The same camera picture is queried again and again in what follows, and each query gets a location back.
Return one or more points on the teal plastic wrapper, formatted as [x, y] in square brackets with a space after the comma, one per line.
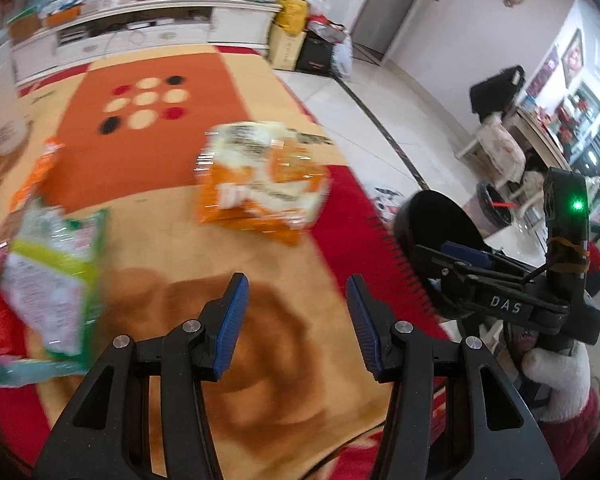
[25, 370]

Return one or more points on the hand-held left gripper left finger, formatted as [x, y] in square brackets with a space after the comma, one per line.
[230, 325]

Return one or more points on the tan paper bag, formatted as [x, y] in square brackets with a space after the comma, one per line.
[285, 50]

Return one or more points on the black round container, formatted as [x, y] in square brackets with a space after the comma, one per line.
[435, 220]

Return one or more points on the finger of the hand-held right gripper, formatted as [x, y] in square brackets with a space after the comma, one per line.
[465, 255]
[505, 307]

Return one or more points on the white chair with floral cushion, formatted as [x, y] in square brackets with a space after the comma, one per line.
[497, 145]

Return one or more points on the yellow bag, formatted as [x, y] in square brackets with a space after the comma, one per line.
[292, 12]

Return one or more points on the white thermos flask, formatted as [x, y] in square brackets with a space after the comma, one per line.
[5, 115]

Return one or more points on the green snack packet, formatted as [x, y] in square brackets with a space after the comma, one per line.
[50, 280]

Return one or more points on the white low cabinet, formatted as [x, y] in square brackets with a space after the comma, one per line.
[240, 22]

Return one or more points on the black floor bag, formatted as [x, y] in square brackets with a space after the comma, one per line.
[315, 52]

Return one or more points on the printed red orange blanket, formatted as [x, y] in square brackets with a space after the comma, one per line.
[290, 360]

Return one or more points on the person's right hand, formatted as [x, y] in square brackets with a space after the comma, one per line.
[562, 382]

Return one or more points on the orange snack packet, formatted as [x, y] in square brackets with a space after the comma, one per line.
[265, 185]

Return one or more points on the grey waste bin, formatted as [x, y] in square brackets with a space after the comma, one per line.
[490, 220]

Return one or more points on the white plastic bag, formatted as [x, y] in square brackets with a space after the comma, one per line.
[344, 57]

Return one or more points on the person's right forearm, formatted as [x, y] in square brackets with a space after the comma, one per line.
[575, 445]

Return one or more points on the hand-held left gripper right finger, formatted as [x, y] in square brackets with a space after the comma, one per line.
[367, 330]

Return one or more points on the grey door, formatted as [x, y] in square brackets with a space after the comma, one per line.
[390, 5]

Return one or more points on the red framed wall picture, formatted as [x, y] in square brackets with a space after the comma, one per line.
[573, 57]

